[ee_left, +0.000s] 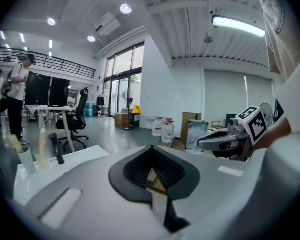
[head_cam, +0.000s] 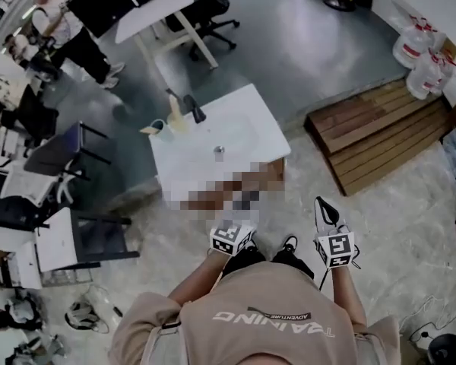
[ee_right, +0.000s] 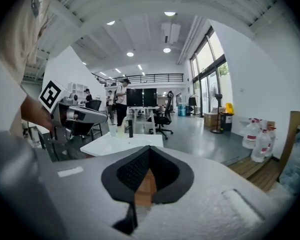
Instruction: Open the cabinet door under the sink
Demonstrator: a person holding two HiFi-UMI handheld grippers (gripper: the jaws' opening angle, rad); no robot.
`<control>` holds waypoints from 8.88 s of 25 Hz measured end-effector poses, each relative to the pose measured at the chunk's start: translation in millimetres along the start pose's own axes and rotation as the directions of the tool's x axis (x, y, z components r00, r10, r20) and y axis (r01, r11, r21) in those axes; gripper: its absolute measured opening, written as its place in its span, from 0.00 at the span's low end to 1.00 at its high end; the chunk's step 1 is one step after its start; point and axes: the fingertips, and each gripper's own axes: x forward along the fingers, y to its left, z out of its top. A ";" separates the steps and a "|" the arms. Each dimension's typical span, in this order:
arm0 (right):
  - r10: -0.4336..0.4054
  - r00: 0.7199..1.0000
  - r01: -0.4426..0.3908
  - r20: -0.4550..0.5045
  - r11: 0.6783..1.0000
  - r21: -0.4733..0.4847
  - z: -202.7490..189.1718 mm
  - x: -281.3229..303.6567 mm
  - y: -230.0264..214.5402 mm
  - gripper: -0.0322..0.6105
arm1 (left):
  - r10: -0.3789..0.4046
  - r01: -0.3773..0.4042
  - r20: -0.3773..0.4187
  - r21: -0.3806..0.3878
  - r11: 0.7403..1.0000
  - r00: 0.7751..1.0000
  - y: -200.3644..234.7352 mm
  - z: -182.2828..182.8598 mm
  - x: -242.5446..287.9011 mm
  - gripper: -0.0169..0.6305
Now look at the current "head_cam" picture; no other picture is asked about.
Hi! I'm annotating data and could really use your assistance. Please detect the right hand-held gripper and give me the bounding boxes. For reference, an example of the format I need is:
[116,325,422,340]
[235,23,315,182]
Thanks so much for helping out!
[312,197,356,269]

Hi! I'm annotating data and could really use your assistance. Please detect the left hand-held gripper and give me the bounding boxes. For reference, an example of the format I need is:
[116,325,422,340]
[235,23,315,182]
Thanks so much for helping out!
[209,221,258,257]

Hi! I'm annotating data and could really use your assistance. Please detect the person's right forearm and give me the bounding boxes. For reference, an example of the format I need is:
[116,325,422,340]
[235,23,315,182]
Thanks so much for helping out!
[331,266,368,329]

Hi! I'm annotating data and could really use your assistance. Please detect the person's left forearm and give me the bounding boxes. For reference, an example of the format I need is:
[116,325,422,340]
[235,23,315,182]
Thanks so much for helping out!
[168,249,229,306]

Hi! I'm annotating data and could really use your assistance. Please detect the person's black trousers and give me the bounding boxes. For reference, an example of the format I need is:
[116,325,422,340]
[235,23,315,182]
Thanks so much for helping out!
[220,246,315,281]

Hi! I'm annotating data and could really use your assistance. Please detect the person's right shoe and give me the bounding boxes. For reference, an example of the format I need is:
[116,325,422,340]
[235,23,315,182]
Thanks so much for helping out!
[280,234,299,255]

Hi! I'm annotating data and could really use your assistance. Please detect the person's beige t-shirt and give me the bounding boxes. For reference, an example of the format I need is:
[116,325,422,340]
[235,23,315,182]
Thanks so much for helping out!
[108,260,403,365]

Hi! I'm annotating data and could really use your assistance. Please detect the wooden slatted platform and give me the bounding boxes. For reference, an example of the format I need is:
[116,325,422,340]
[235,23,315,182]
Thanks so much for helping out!
[303,77,454,198]

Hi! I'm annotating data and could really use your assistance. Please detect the white sink basin top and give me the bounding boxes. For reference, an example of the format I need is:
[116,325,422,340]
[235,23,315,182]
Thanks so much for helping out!
[147,83,293,205]

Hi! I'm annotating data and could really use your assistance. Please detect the white cup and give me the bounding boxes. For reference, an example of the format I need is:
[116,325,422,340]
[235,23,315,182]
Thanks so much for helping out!
[150,119,176,144]

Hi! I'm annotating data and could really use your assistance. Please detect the black faucet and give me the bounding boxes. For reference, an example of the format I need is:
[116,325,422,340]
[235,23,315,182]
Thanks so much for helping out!
[182,94,207,125]

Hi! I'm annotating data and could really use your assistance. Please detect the white and black device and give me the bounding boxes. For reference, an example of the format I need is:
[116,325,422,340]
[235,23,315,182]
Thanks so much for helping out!
[63,300,110,335]

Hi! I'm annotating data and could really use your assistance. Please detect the clear water jug red label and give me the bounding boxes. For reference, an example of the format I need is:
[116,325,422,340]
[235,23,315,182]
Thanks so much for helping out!
[417,15,448,59]
[392,24,435,71]
[436,49,456,90]
[405,53,448,101]

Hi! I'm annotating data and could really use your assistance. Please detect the black round device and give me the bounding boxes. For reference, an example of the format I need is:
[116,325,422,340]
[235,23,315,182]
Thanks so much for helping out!
[428,332,456,365]

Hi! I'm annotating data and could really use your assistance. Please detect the dark blue chair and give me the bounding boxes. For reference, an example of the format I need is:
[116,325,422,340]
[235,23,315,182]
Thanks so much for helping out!
[22,121,113,183]

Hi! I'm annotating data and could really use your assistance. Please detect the white mesh chair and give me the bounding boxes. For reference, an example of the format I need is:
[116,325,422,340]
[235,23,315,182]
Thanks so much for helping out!
[0,160,78,209]

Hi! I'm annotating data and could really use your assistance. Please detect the black office chair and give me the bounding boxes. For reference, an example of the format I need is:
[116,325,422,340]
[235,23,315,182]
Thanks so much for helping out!
[164,0,241,62]

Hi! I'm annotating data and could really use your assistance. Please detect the white desk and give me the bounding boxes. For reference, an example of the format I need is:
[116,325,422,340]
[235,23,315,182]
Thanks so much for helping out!
[115,0,220,70]

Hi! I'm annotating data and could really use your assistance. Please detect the grey shoulder strap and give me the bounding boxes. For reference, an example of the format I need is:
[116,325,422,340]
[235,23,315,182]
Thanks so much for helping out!
[146,319,187,365]

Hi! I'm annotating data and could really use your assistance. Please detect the black metal frame stand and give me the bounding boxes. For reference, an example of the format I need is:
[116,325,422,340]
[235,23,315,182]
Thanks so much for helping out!
[33,206,141,274]

